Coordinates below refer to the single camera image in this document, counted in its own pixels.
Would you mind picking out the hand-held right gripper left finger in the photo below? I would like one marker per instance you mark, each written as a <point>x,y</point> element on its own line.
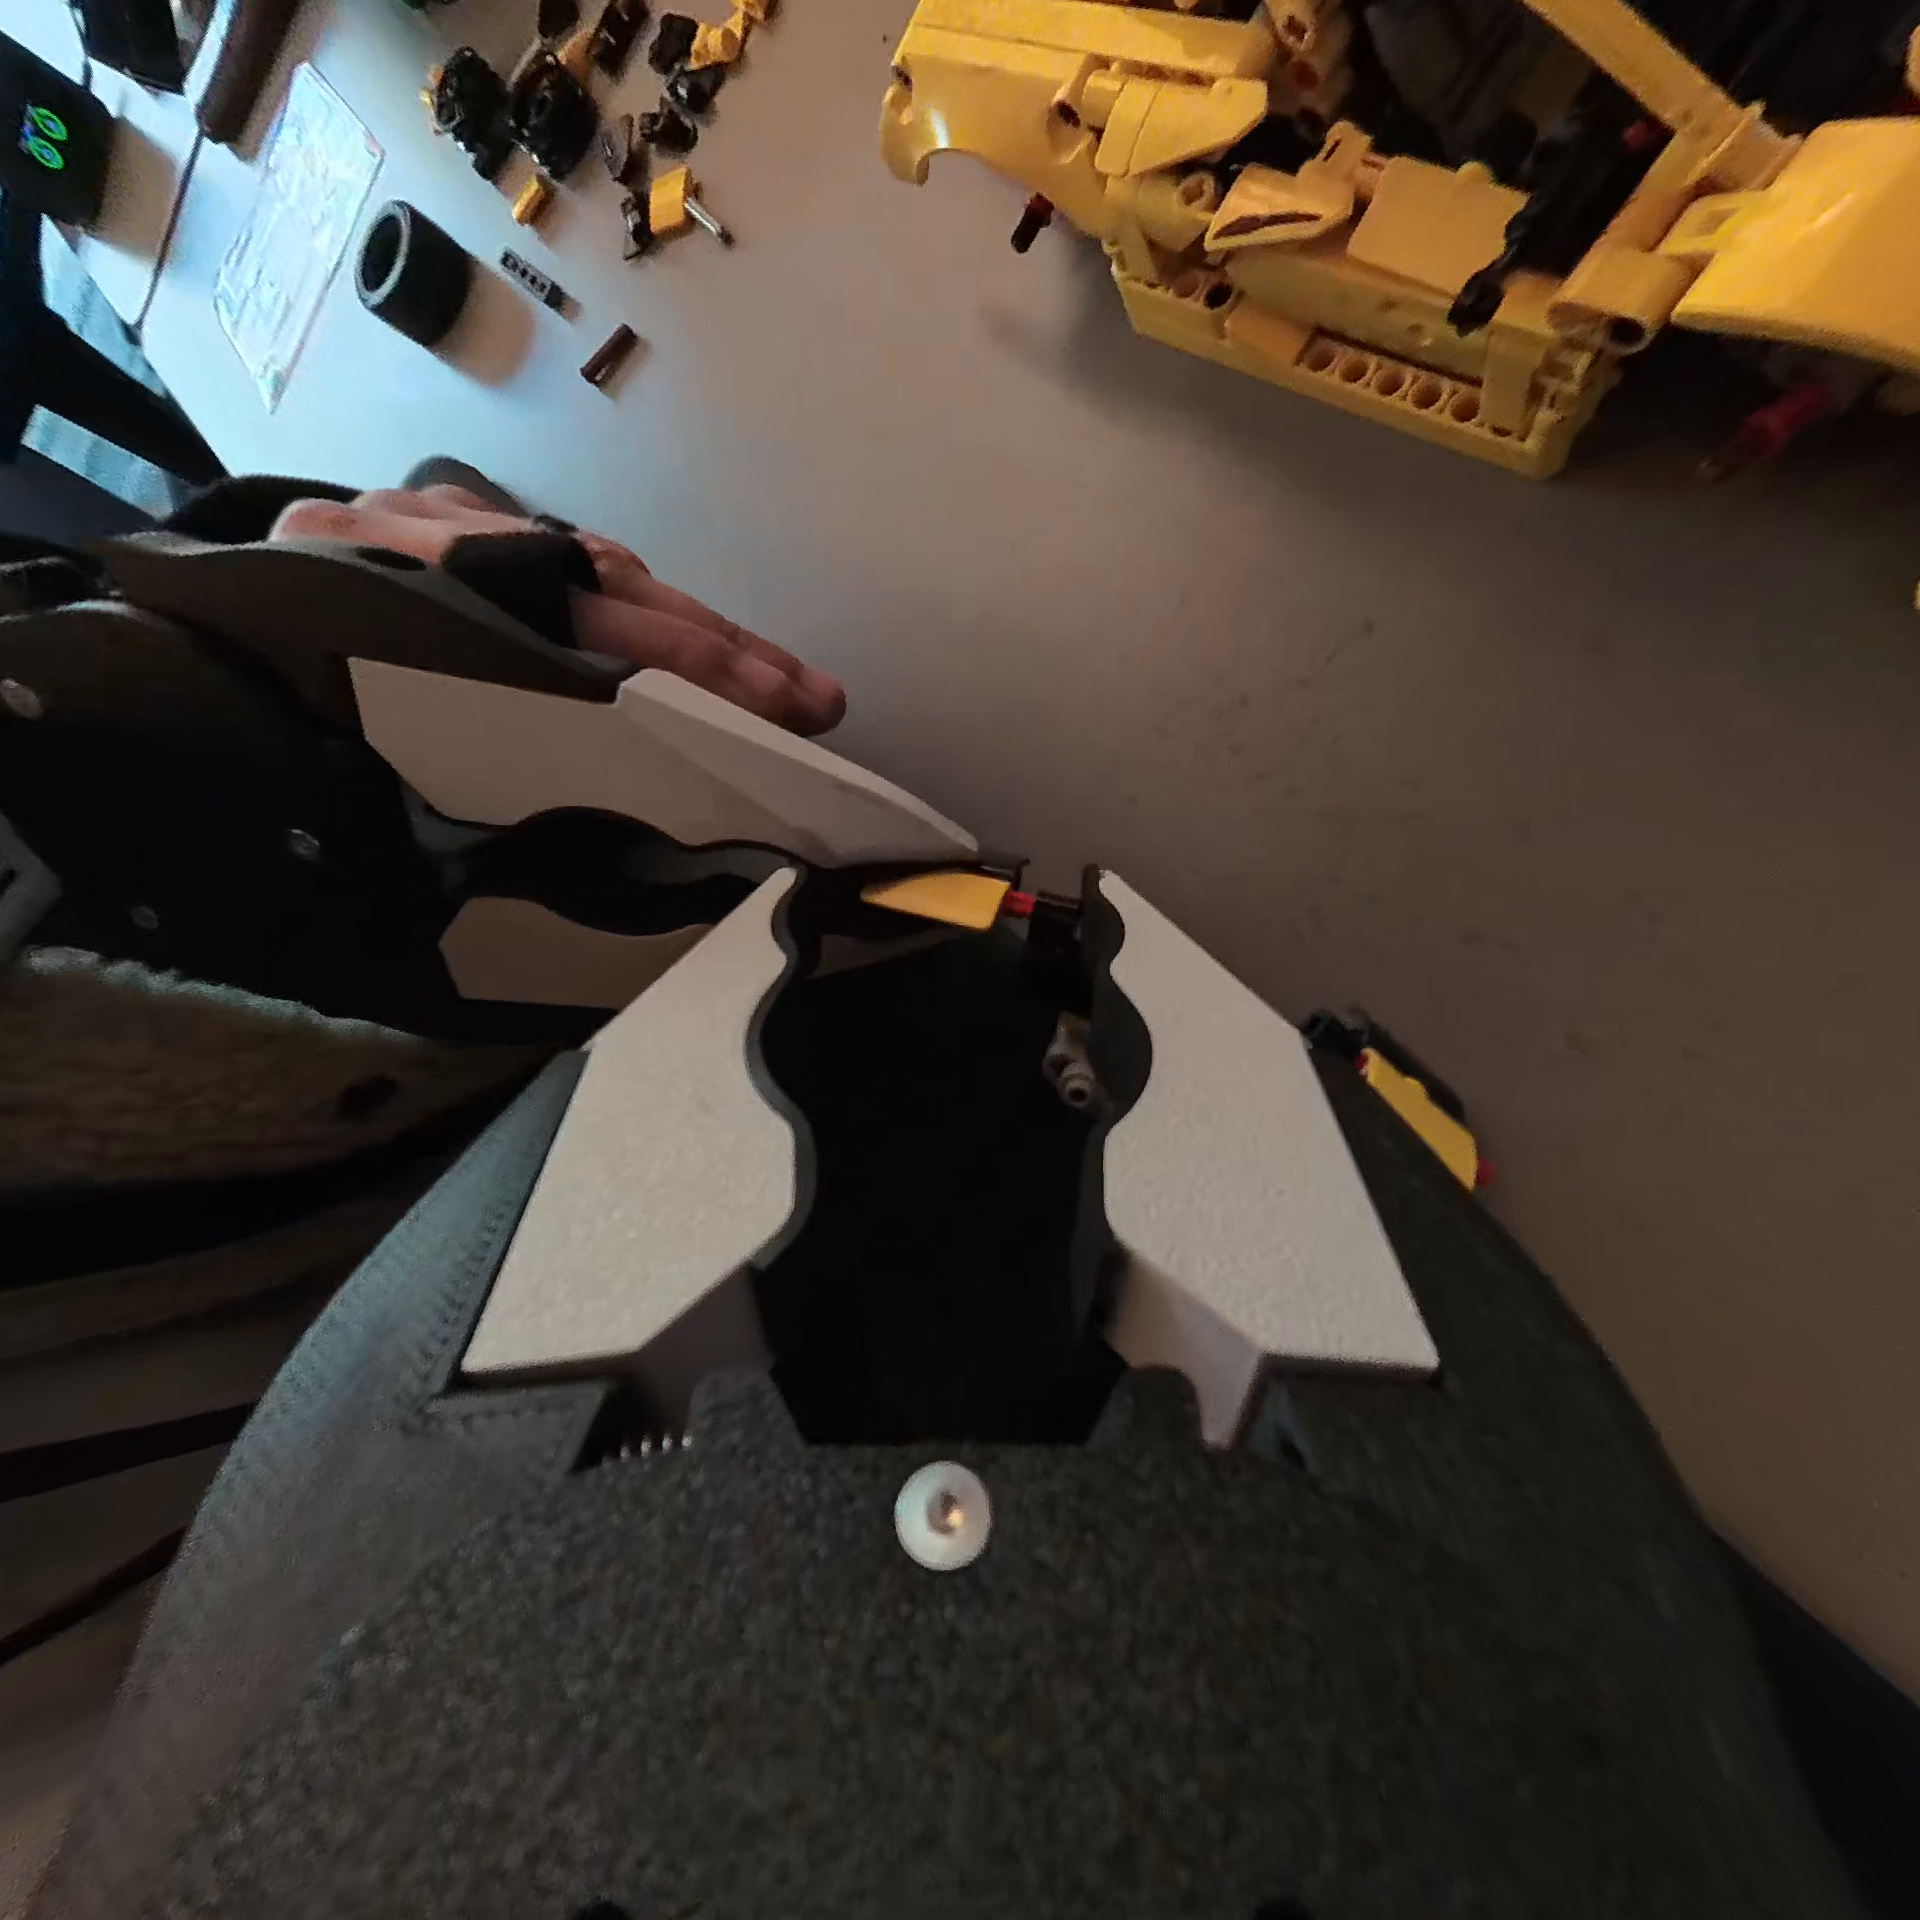
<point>646,1170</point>

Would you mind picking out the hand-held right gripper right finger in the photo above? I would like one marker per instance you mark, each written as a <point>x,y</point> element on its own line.
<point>1261,1201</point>

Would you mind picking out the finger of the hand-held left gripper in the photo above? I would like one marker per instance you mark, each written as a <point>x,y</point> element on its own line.
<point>675,766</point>
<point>570,961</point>

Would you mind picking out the grey black Lego subassembly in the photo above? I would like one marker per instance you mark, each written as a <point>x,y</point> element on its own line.
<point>1073,1074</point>

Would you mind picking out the small yellow connector brick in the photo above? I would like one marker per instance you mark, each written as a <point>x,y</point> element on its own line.
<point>930,897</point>

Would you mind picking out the black and yellow brick subassembly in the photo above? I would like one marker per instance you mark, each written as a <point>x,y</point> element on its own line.
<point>1059,939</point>

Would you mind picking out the yellow toy brick car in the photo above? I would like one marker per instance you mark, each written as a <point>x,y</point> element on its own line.
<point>1350,226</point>

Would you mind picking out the person's left forearm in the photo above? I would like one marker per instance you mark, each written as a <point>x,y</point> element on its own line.
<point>210,503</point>

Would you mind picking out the person's left hand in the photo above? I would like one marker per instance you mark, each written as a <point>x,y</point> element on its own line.
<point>690,639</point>

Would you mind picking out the yellow black brick assembly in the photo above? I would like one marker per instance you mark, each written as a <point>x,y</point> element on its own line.
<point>1410,1103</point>

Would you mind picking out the small brown brick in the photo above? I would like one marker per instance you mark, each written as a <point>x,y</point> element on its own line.
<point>608,357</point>

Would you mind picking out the white shirt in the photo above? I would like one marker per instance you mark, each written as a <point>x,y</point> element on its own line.
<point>90,1350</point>

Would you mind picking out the loose black and yellow bricks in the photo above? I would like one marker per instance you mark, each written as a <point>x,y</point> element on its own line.
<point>671,196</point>

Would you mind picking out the clear sticker sheet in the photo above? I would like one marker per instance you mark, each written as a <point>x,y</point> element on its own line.
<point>301,226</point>

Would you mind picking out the black device green lights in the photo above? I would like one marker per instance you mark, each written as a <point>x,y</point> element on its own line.
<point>53,143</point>

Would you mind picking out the dark brown roll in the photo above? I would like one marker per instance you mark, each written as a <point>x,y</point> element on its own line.
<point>248,61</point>

